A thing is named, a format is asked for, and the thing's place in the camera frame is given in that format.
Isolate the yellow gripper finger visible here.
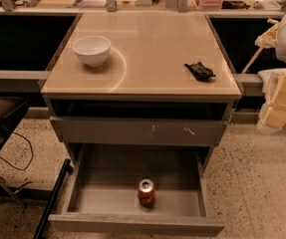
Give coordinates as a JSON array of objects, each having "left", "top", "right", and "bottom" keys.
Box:
[
  {"left": 255, "top": 24, "right": 279, "bottom": 49},
  {"left": 257, "top": 70, "right": 286, "bottom": 133}
]

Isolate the red coke can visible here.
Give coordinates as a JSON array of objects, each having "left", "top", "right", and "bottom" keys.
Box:
[{"left": 138, "top": 178, "right": 155, "bottom": 207}]

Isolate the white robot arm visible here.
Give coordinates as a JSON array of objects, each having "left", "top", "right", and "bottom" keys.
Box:
[{"left": 255, "top": 13, "right": 286, "bottom": 133}]

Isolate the grey cabinet with counter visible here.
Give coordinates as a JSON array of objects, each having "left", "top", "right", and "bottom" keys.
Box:
[{"left": 42, "top": 11, "right": 241, "bottom": 162}]

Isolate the closed grey upper drawer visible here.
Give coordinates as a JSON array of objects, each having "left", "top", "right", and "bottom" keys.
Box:
[{"left": 50, "top": 117, "right": 227, "bottom": 146}]

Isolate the open grey drawer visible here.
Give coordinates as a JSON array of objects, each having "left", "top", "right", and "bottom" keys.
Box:
[{"left": 49, "top": 144, "right": 224, "bottom": 237}]

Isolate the white stick with tip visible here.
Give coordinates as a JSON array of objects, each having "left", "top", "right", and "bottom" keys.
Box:
[{"left": 241, "top": 19, "right": 279, "bottom": 74}]

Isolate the white curved object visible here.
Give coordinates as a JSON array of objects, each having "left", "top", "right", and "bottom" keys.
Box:
[{"left": 258, "top": 68, "right": 286, "bottom": 94}]

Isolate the black crumpled bag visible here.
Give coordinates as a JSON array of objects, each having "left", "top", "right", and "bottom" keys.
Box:
[{"left": 185, "top": 62, "right": 215, "bottom": 82}]

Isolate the white bowl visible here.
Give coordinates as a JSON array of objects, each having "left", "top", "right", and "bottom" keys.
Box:
[{"left": 72, "top": 36, "right": 112, "bottom": 67}]

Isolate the black floor cable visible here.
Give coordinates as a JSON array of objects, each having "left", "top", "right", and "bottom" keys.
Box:
[{"left": 0, "top": 129, "right": 35, "bottom": 172}]

